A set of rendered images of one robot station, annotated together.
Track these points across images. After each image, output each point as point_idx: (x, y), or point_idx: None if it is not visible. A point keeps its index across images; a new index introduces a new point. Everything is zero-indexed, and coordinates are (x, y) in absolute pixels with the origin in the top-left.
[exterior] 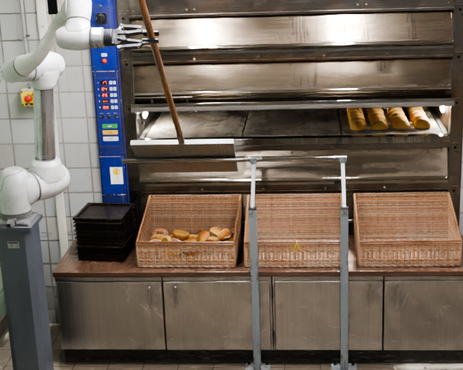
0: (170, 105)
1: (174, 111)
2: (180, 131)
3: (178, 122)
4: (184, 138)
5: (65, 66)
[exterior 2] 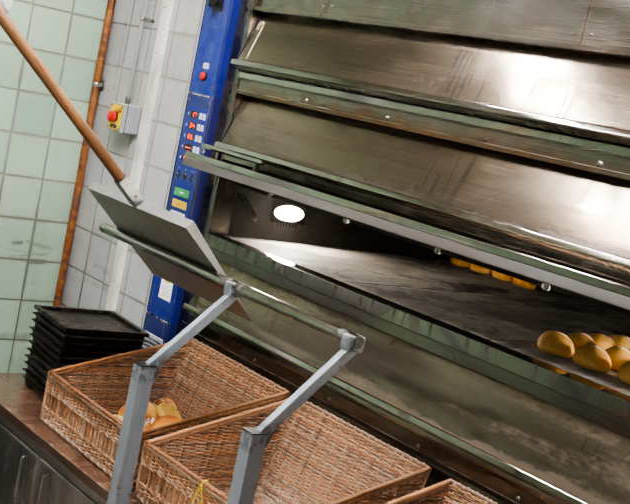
0: (44, 83)
1: (62, 104)
2: (109, 167)
3: (94, 142)
4: (135, 194)
5: (0, 0)
